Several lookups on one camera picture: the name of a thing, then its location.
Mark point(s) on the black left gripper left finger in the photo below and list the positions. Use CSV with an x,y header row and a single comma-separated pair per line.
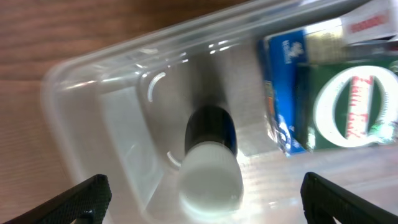
x,y
86,202

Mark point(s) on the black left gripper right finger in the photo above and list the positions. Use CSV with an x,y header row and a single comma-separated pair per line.
x,y
327,203

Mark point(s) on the green Zam-Buk box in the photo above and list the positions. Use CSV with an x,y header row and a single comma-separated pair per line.
x,y
346,104

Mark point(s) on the dark syrup bottle white cap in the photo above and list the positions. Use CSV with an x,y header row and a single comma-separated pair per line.
x,y
210,178

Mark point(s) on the white green medicine box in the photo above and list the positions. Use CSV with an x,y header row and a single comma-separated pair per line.
x,y
377,19

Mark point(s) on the clear plastic container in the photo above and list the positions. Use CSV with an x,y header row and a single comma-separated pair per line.
x,y
123,112

